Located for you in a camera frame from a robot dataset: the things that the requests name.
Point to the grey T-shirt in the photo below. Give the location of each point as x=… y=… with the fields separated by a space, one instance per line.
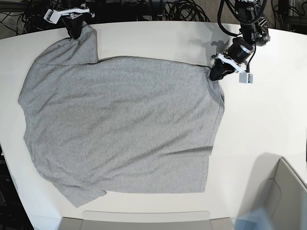
x=123 y=124

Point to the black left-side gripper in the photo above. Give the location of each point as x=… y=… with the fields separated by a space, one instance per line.
x=230 y=60

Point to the blue object bottom corner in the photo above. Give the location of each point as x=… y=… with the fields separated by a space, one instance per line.
x=254 y=219

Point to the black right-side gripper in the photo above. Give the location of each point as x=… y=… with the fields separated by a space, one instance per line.
x=74 y=22

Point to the grey bin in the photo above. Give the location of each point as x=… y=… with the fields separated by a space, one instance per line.
x=281 y=202
x=196 y=220

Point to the right-side robot arm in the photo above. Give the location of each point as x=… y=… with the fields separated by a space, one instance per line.
x=70 y=4

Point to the white right-side wrist camera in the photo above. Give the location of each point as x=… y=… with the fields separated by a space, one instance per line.
x=52 y=16

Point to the grey bin right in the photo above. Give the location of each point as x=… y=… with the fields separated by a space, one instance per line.
x=281 y=202

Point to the white left-side wrist camera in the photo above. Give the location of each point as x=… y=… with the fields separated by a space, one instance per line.
x=246 y=77

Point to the left-side robot arm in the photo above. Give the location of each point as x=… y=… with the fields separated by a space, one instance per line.
x=253 y=33

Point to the grey bin front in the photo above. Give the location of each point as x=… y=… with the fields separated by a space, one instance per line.
x=196 y=220

